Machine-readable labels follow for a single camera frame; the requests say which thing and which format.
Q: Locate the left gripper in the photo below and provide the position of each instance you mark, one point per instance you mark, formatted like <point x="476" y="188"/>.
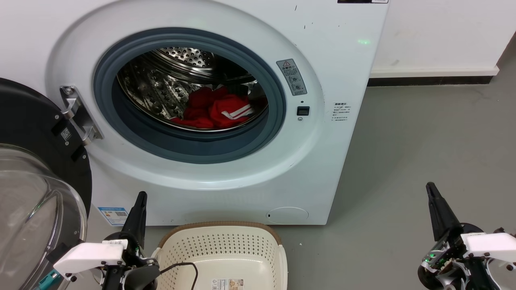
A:
<point x="139" y="278"/>

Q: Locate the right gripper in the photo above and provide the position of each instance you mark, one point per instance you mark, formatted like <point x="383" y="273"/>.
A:
<point x="451" y="266"/>

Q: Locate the red garment with white stripes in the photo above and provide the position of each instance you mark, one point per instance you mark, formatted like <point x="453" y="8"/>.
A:
<point x="205" y="108"/>

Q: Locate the cream perforated laundry basket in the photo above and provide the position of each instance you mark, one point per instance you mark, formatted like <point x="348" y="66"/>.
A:
<point x="225" y="245"/>

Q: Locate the printed paper product label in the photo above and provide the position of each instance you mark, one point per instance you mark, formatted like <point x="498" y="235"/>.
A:
<point x="227" y="284"/>

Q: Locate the black glass washer door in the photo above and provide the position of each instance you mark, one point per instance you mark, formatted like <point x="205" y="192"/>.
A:
<point x="24" y="117"/>

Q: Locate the blue energy label sticker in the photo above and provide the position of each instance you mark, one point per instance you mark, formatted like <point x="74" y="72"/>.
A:
<point x="113" y="215"/>

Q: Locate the grey rubber door gasket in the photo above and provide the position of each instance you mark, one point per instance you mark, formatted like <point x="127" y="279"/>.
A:
<point x="181" y="147"/>

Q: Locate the QR code sticker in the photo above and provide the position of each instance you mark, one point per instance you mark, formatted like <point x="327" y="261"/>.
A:
<point x="66" y="134"/>

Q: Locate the metal door hinge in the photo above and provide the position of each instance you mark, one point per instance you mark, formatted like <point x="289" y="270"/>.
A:
<point x="78" y="114"/>

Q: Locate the small printed text label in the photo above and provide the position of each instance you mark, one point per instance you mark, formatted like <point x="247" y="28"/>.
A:
<point x="341" y="111"/>

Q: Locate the round white filter cover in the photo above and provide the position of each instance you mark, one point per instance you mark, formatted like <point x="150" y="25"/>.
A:
<point x="287" y="215"/>

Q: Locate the black door latch socket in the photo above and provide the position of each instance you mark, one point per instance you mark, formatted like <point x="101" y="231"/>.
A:
<point x="303" y="110"/>

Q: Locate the white front-load washing machine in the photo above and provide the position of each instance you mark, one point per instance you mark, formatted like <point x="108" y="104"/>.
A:
<point x="342" y="60"/>

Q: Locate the grey warning sticker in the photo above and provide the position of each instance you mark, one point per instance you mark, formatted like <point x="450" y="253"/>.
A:
<point x="292" y="76"/>

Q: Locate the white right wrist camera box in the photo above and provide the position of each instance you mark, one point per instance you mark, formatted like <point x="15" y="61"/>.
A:
<point x="492" y="243"/>

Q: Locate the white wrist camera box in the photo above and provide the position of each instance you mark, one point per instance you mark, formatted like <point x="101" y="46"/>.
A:
<point x="492" y="243"/>
<point x="88" y="255"/>

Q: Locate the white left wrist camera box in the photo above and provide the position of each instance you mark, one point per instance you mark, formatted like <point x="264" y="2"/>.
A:
<point x="88" y="255"/>

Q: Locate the black wall baseboard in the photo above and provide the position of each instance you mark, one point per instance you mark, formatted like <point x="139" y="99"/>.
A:
<point x="427" y="81"/>

